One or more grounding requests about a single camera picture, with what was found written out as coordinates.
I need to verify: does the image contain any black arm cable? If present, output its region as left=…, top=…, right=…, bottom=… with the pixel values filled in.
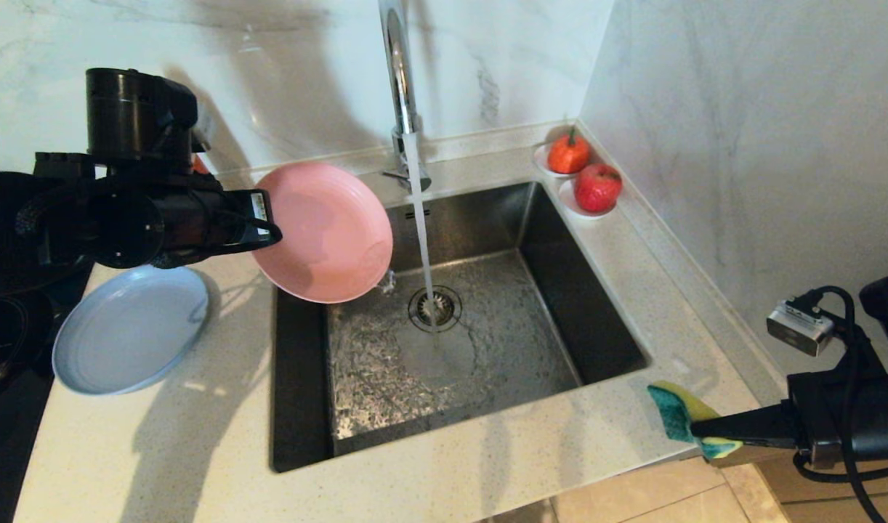
left=786, top=285, right=888, bottom=523

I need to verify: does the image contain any red toy apple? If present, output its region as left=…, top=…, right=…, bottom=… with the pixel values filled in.
left=575, top=163, right=624, bottom=214

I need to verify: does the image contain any metal sink drain strainer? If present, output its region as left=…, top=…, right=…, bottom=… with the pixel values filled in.
left=408, top=285, right=464, bottom=333

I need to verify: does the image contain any clear water stream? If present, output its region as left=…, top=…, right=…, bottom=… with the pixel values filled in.
left=404, top=133, right=443, bottom=331

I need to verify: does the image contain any brown wooden cabinet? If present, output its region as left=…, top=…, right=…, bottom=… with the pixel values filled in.
left=753, top=454, right=888, bottom=523

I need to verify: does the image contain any black induction cooktop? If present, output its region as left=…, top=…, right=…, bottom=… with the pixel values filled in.
left=0, top=261, right=90, bottom=523

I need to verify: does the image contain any pink plate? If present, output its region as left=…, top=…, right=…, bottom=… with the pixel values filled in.
left=251, top=161, right=395, bottom=304

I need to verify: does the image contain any yellow green sponge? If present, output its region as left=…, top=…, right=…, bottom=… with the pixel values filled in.
left=647, top=381, right=744, bottom=460

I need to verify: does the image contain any black braided cable sleeve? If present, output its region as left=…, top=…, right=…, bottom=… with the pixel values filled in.
left=793, top=452, right=888, bottom=485

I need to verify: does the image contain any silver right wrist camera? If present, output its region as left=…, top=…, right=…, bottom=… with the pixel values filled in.
left=766, top=298, right=838, bottom=357

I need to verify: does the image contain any stainless steel sink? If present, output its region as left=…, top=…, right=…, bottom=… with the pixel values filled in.
left=270, top=182, right=650, bottom=474

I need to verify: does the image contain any light blue plate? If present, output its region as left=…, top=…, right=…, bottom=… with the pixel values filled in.
left=52, top=264, right=211, bottom=397

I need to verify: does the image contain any small white dish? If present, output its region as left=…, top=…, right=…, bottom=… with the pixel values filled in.
left=533, top=143, right=590, bottom=180
left=560, top=179, right=618, bottom=219

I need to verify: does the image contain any chrome faucet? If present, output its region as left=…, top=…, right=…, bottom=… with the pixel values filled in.
left=379, top=0, right=433, bottom=194

